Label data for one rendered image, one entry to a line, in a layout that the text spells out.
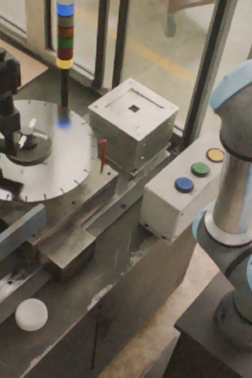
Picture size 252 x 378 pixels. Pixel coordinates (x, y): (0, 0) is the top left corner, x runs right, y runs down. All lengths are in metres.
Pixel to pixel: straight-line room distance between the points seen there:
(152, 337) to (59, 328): 0.88
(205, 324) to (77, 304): 0.30
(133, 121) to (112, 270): 0.40
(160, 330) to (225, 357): 0.85
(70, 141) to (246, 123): 0.58
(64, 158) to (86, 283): 0.30
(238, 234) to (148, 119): 0.47
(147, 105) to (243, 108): 0.69
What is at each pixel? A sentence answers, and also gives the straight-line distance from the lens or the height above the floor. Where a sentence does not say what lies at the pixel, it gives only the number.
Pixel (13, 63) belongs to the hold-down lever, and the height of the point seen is 1.27.
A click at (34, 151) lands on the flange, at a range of 1.26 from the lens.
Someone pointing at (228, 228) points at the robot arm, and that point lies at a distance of 1.10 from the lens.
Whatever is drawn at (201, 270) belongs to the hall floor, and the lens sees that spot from 2.25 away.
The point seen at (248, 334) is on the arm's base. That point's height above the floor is 0.80.
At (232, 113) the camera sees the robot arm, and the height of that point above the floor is 1.33.
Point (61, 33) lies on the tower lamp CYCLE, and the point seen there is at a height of 1.08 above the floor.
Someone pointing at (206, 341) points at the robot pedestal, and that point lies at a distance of 1.27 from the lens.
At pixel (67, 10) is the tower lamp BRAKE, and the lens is 1.37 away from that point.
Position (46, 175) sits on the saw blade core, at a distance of 1.22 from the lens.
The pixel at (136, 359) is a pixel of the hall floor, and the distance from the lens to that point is 2.03.
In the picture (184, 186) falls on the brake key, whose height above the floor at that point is 0.91.
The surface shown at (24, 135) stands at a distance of 1.24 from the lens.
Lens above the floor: 1.88
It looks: 50 degrees down
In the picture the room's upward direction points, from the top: 8 degrees clockwise
